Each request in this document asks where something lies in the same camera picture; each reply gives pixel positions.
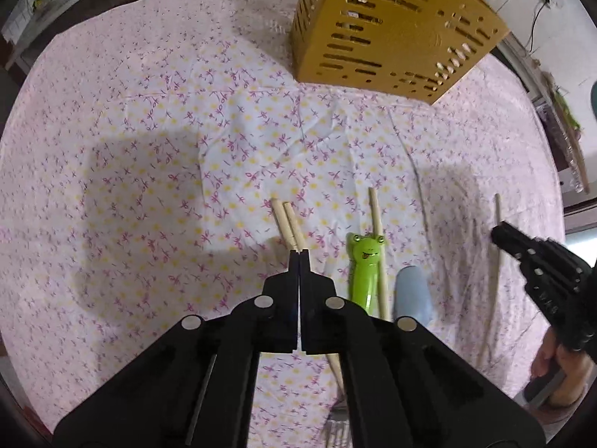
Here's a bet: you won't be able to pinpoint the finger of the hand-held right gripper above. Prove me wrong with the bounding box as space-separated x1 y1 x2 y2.
490 221 544 265

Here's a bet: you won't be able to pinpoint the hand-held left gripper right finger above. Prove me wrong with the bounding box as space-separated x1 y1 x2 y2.
300 251 546 448

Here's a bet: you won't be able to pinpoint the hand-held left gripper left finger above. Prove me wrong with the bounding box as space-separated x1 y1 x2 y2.
52 249 300 448

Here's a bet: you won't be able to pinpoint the wooden chopstick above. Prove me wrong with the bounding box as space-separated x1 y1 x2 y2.
367 187 391 322
282 202 347 395
271 199 299 252
482 193 505 365

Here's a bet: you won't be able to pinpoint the green frog handle fork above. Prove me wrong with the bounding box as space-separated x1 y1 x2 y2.
322 232 387 448

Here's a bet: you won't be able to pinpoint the light blue plastic spoon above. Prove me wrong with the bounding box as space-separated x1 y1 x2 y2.
393 265 435 330

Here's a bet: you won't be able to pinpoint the yellow slotted utensil holder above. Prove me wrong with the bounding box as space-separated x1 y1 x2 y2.
291 0 510 106

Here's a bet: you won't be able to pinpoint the person's right hand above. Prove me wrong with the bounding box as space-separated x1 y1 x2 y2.
531 331 591 407

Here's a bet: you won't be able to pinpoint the green vegetables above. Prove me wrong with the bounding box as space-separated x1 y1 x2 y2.
550 84 581 131

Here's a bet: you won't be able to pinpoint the pink floral tablecloth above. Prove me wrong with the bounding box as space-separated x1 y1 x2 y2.
0 0 568 448

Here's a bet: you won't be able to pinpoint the black power cable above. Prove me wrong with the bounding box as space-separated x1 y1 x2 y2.
526 0 547 53

